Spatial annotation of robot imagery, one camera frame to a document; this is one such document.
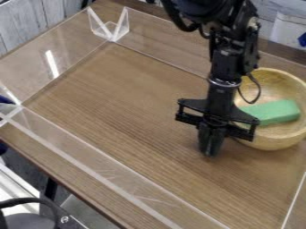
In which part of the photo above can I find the green rectangular block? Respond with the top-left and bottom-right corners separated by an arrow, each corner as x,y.
240,99 -> 300,126

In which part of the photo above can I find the brown wooden bowl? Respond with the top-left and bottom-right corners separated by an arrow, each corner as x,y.
233,68 -> 306,150

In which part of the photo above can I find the black table leg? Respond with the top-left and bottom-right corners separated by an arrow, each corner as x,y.
43,178 -> 58,200

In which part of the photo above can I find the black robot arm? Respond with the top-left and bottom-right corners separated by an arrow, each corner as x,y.
161,0 -> 260,157

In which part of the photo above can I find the grey metal base plate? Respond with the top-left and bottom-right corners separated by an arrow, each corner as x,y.
39,193 -> 120,229

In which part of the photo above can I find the white cylindrical container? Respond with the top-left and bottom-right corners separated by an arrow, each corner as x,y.
269,12 -> 306,51

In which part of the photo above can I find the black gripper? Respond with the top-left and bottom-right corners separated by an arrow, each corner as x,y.
174,80 -> 259,156

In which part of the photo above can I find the clear acrylic front wall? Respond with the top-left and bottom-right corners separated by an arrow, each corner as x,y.
0,89 -> 229,229

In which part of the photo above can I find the clear acrylic corner bracket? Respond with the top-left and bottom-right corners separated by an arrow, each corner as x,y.
85,7 -> 129,42

